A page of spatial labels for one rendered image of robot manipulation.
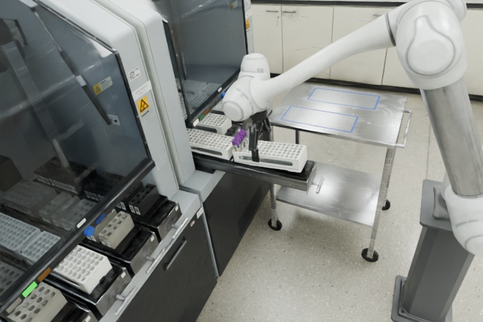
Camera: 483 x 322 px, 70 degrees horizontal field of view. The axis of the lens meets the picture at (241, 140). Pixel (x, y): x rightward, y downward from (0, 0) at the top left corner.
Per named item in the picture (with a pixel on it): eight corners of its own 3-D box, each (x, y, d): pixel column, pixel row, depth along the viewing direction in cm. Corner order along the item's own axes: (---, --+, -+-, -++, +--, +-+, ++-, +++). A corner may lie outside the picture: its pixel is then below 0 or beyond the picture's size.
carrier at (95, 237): (116, 218, 127) (111, 207, 124) (121, 220, 126) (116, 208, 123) (93, 243, 119) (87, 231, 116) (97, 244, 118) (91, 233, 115)
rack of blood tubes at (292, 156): (234, 163, 150) (231, 152, 146) (244, 149, 157) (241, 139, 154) (300, 172, 136) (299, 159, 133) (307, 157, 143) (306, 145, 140)
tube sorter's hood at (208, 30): (101, 111, 166) (46, -35, 129) (173, 61, 209) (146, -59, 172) (192, 129, 145) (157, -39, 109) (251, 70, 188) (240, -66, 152)
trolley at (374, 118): (267, 229, 220) (259, 120, 173) (292, 183, 252) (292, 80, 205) (378, 266, 192) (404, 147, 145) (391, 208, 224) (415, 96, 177)
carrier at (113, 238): (130, 223, 125) (126, 212, 121) (135, 225, 124) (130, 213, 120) (108, 249, 116) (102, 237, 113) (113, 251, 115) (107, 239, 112)
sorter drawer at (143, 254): (6, 221, 144) (-4, 205, 139) (34, 198, 154) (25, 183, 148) (145, 280, 115) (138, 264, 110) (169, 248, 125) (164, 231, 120)
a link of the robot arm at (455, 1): (386, 2, 102) (384, 16, 92) (456, -27, 93) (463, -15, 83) (399, 42, 108) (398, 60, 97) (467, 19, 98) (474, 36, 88)
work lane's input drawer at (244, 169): (167, 161, 166) (163, 146, 161) (182, 145, 176) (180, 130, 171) (317, 198, 138) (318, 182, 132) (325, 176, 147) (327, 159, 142)
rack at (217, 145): (172, 149, 163) (169, 138, 159) (184, 137, 170) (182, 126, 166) (228, 162, 151) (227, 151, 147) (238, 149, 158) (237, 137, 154)
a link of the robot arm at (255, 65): (248, 86, 136) (236, 103, 126) (244, 48, 127) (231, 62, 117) (274, 88, 132) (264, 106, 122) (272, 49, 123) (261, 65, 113)
